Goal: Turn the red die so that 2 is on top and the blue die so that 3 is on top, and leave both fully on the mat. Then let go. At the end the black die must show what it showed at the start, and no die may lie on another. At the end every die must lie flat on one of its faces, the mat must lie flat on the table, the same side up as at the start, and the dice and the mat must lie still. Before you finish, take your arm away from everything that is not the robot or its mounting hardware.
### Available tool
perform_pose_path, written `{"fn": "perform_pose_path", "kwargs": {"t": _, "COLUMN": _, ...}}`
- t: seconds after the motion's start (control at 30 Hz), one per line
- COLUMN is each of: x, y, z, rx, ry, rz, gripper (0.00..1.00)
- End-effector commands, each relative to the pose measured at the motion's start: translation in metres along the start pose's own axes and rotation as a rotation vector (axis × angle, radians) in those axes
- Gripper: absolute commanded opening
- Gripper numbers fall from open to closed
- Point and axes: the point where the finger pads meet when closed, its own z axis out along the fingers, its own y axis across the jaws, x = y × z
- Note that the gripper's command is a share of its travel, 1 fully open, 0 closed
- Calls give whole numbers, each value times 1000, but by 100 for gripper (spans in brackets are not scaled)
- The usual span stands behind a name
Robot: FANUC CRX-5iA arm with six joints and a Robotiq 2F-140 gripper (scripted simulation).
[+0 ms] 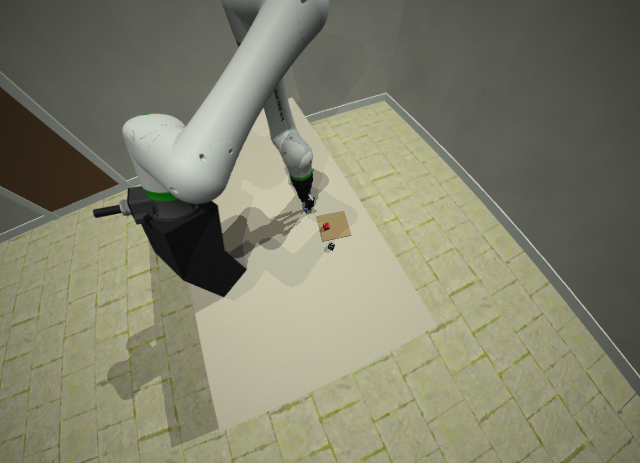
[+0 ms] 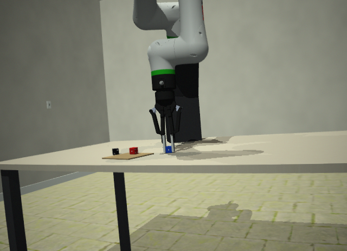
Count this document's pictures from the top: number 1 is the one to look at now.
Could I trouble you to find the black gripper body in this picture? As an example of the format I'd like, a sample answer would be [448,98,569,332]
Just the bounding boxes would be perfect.
[295,184,312,197]

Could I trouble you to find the tan square mat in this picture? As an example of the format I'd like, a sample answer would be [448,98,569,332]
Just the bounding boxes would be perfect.
[317,211,351,241]

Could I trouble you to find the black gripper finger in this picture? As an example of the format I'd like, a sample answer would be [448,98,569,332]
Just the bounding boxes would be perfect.
[297,192,306,210]
[301,193,315,214]

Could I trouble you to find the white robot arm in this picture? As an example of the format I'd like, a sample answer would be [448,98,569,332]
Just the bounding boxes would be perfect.
[93,0,329,225]

